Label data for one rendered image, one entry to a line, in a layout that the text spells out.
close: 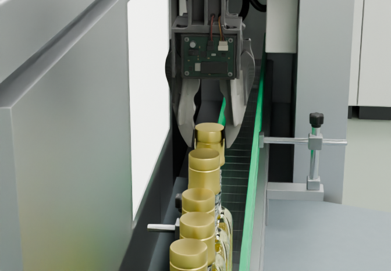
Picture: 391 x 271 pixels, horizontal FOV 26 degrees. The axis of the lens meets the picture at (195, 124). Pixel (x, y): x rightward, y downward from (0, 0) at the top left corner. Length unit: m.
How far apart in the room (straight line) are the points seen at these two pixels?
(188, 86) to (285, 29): 0.95
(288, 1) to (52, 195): 1.18
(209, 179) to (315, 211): 0.93
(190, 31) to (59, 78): 0.16
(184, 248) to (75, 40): 0.23
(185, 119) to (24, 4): 0.32
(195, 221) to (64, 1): 0.24
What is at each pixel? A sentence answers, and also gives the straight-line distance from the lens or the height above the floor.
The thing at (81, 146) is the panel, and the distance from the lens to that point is 0.86.
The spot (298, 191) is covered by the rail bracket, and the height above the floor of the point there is 0.86.
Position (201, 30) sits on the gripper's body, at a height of 1.32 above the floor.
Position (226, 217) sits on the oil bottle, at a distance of 0.99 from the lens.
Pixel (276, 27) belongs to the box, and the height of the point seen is 1.11.
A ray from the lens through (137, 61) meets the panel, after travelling 1.20.
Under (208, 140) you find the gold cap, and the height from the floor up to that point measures 1.18.
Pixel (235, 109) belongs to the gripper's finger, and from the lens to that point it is 0.91.
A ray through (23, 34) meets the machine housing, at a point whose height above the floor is 1.36.
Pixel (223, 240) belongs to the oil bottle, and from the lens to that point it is 0.94.
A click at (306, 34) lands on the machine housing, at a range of 1.77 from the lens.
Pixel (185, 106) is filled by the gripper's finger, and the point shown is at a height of 1.22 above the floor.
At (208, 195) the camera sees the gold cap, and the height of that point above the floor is 1.16.
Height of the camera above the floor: 1.51
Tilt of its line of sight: 19 degrees down
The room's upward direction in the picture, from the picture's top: straight up
